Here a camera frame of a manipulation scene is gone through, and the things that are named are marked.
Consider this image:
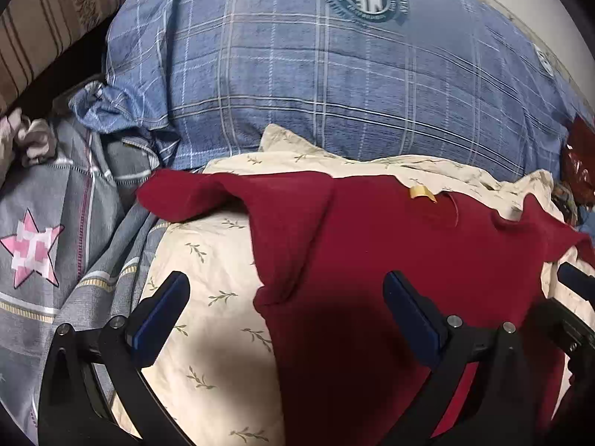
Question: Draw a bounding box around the dark red shirt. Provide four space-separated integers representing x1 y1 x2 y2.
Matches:
137 169 594 445

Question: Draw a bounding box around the grey-pink crumpled cloth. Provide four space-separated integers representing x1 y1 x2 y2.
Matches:
1 108 58 179

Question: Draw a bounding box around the cream leaf-print pillow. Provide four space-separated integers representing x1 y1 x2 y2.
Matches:
143 125 594 445

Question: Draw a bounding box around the dark red plastic bag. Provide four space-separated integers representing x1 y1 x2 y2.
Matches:
561 115 595 207

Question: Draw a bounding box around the blue plaid quilt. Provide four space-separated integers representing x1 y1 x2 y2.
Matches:
70 0 593 180

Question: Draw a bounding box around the brown striped cushion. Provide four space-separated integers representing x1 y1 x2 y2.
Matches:
1 0 124 111

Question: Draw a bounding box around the grey star-patterned bedding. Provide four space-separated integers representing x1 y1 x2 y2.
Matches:
1 118 163 441

